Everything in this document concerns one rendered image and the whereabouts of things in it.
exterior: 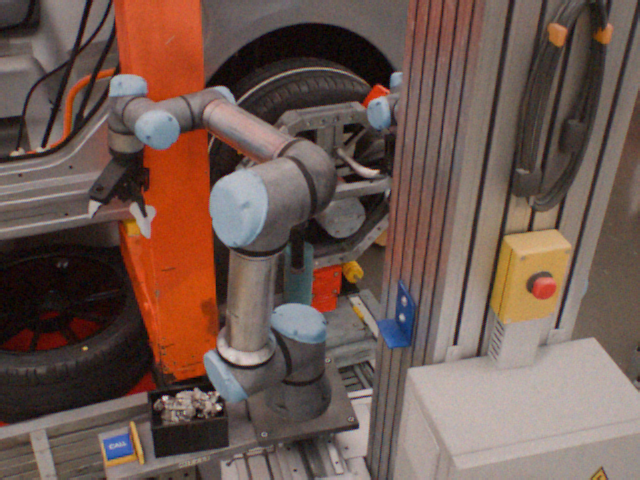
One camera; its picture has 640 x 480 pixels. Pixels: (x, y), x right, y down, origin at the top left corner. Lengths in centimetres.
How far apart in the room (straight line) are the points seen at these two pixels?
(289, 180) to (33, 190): 128
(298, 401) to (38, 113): 180
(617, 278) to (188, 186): 238
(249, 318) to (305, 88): 104
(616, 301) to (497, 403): 246
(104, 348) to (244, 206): 126
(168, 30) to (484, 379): 98
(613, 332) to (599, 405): 221
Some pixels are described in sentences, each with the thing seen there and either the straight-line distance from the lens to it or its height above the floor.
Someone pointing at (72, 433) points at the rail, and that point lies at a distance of 245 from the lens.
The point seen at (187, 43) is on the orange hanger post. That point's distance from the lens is 177.
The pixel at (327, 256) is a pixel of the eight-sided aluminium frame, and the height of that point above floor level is 62.
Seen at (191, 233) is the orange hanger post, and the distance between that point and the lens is 198.
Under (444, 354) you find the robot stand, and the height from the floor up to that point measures 124.
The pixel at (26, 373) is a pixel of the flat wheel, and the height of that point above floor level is 49.
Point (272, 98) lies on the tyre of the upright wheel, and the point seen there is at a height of 115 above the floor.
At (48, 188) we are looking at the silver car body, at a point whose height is 90.
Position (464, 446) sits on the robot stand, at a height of 123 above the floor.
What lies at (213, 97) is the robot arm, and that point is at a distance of 164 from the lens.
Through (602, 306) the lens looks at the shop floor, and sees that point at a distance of 361.
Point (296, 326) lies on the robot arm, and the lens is 161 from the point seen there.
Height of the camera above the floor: 209
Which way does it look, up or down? 35 degrees down
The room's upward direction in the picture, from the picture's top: 2 degrees clockwise
